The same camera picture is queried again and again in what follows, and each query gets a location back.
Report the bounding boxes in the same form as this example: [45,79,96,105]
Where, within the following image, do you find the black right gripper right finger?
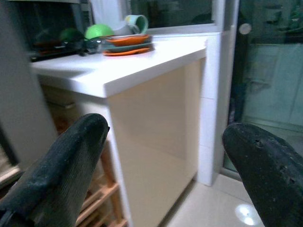
[222,122,303,227]

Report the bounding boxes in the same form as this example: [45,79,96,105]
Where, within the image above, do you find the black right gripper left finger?
[0,113,111,227]

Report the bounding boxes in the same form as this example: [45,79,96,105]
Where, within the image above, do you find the wooden wine rack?
[75,139,128,227]

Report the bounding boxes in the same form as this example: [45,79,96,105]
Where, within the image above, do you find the grey tall panel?
[0,0,59,171]

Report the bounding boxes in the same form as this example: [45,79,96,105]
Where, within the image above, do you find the glass sliding door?
[224,0,303,175]

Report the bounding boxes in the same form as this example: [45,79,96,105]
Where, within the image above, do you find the white kitchen counter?
[30,34,208,227]

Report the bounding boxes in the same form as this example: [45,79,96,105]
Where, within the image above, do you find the dark glass dish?
[78,37,106,57]

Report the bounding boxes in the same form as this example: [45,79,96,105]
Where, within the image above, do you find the teal plate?
[103,42,154,53]

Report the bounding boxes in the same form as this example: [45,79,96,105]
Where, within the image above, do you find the orange plate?
[105,34,152,47]
[103,47,152,57]

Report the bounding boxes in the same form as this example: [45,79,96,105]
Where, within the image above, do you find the green bowl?
[84,23,115,40]

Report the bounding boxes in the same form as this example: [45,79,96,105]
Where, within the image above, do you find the round white door knob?
[239,23,252,35]

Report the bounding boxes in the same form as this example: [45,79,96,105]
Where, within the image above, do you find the dark glass-front appliance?
[21,0,93,62]

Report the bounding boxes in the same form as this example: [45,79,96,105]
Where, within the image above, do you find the green and white mug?
[125,14,149,35]

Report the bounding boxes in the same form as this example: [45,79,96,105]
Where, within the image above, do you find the white framed window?
[130,0,237,31]

